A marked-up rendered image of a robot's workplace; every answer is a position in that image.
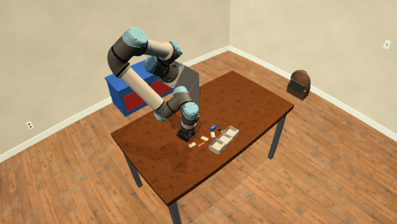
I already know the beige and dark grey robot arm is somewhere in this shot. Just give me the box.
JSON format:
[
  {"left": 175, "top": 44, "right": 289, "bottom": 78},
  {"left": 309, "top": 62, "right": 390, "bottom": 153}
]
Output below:
[{"left": 107, "top": 28, "right": 199, "bottom": 129}]

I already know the cream three-compartment bin rack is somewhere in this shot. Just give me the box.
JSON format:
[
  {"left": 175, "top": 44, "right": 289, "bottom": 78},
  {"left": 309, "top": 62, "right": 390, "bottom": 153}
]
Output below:
[{"left": 209, "top": 126, "right": 239, "bottom": 155}]

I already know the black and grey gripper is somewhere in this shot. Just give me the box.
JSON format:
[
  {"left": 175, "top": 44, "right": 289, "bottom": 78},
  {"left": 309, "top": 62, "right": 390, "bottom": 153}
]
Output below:
[{"left": 176, "top": 126, "right": 196, "bottom": 142}]

